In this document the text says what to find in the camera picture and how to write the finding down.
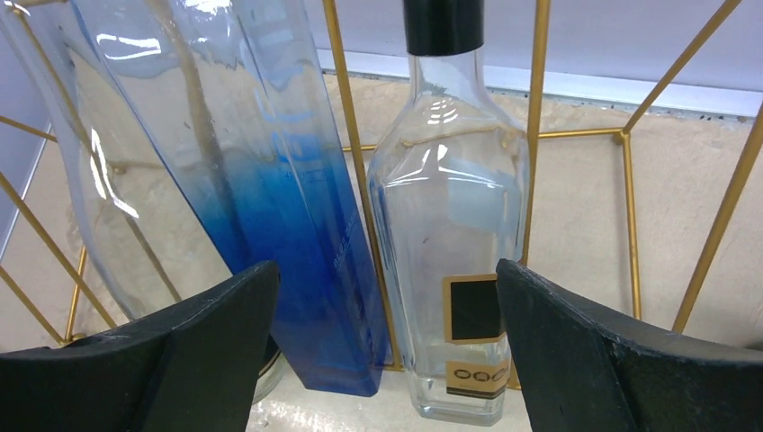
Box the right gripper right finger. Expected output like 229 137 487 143
497 259 762 431

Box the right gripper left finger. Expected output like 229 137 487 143
1 261 280 431

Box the clear bottle dark label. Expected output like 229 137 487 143
0 0 287 403

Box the clear bottle black cap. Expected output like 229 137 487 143
367 1 530 427

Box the tall blue gradient bottle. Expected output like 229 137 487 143
73 1 390 397

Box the gold wire wine rack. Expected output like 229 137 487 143
1 1 762 369

